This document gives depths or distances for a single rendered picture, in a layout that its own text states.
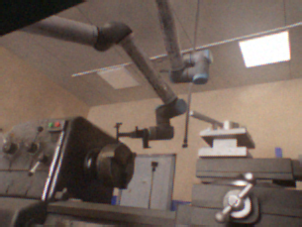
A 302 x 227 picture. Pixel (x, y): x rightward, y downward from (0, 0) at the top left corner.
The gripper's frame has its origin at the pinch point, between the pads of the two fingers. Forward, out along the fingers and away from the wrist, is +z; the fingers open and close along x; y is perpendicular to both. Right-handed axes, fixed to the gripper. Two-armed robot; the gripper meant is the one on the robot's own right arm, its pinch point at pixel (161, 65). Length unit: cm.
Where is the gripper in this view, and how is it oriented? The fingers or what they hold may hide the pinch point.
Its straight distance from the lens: 180.2
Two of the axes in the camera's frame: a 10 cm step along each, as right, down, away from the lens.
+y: -4.2, 4.2, -8.1
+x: 2.7, 9.1, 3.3
